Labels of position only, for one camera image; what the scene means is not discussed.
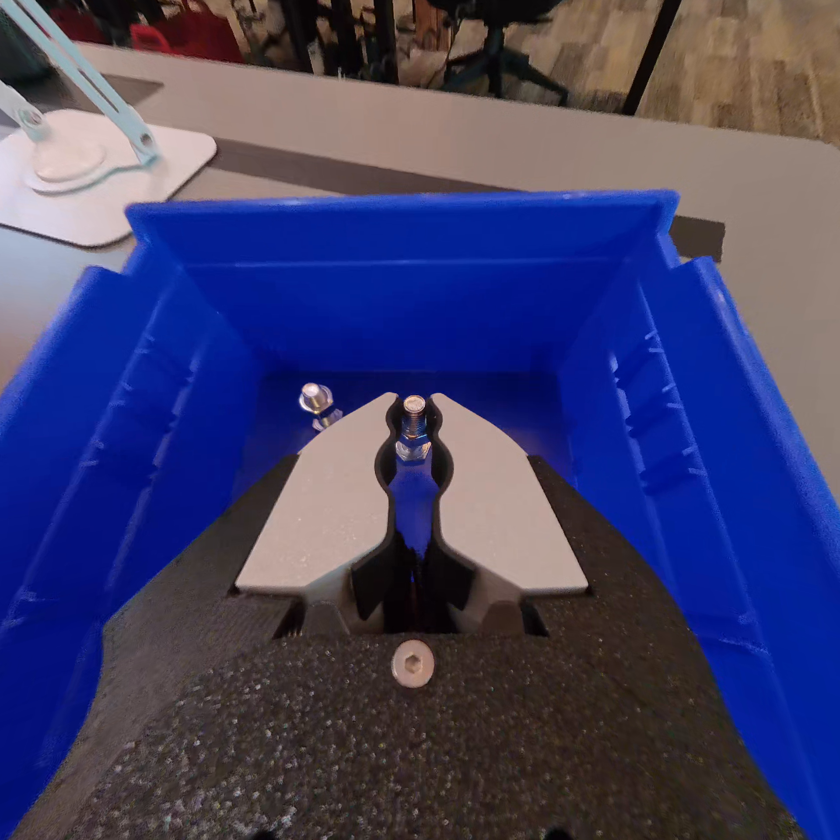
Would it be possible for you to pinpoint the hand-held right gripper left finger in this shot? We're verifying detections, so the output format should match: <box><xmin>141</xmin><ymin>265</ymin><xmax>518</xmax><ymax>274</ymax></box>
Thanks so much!
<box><xmin>237</xmin><ymin>392</ymin><xmax>400</xmax><ymax>599</ymax></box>

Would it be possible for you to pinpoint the red bag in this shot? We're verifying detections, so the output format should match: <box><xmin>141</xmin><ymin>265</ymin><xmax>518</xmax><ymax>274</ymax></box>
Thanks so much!
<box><xmin>129</xmin><ymin>0</ymin><xmax>246</xmax><ymax>65</ymax></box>

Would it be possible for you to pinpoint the sign board on white stand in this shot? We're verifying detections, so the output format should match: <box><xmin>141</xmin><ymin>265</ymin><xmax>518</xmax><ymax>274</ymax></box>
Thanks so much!
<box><xmin>0</xmin><ymin>0</ymin><xmax>219</xmax><ymax>249</ymax></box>

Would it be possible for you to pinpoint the blue plastic bin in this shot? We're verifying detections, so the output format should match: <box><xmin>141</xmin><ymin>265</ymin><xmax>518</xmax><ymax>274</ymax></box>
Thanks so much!
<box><xmin>0</xmin><ymin>191</ymin><xmax>840</xmax><ymax>840</ymax></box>

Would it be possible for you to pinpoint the steel hex bolt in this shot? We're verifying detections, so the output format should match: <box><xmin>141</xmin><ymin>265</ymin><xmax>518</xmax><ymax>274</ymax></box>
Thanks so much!
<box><xmin>394</xmin><ymin>394</ymin><xmax>435</xmax><ymax>464</ymax></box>
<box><xmin>298</xmin><ymin>381</ymin><xmax>346</xmax><ymax>433</ymax></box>

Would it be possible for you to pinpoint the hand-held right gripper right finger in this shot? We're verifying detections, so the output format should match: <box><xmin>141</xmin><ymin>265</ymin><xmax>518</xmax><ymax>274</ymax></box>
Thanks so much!
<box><xmin>431</xmin><ymin>392</ymin><xmax>589</xmax><ymax>619</ymax></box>

